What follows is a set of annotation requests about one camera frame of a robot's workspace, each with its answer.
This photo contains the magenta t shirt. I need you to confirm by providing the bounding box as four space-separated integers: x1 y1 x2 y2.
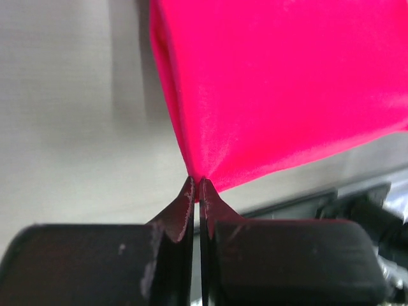
150 1 407 192

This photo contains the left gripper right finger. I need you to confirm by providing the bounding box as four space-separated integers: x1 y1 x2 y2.
199 178 388 305

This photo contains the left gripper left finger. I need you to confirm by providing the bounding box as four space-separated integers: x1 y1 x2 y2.
1 178 195 305

